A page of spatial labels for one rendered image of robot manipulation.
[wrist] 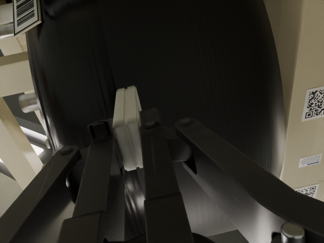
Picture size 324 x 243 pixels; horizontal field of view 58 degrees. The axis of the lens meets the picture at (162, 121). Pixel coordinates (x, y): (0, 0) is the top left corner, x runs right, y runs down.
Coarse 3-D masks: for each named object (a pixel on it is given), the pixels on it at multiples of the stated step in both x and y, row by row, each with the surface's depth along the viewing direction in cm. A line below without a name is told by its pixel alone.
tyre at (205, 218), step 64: (64, 0) 31; (128, 0) 30; (192, 0) 30; (256, 0) 33; (64, 64) 30; (128, 64) 30; (192, 64) 30; (256, 64) 31; (64, 128) 31; (256, 128) 32; (128, 192) 33; (192, 192) 34
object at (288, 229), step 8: (288, 224) 8; (296, 224) 8; (288, 232) 8; (296, 232) 8; (304, 232) 8; (272, 240) 8; (280, 240) 8; (288, 240) 8; (296, 240) 7; (304, 240) 8
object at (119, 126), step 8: (120, 96) 20; (120, 104) 19; (120, 112) 17; (120, 120) 16; (112, 128) 16; (120, 128) 16; (120, 136) 16; (128, 136) 16; (120, 144) 16; (128, 144) 16; (128, 152) 16; (128, 160) 17; (128, 168) 17
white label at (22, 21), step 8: (16, 0) 34; (24, 0) 33; (32, 0) 32; (16, 8) 33; (24, 8) 33; (32, 8) 32; (16, 16) 33; (24, 16) 32; (32, 16) 32; (40, 16) 31; (16, 24) 33; (24, 24) 32; (32, 24) 31; (16, 32) 32; (24, 32) 32
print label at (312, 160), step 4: (312, 156) 64; (316, 156) 64; (320, 156) 64; (300, 160) 64; (304, 160) 64; (308, 160) 64; (312, 160) 65; (316, 160) 65; (320, 160) 65; (300, 164) 65; (304, 164) 65; (308, 164) 65
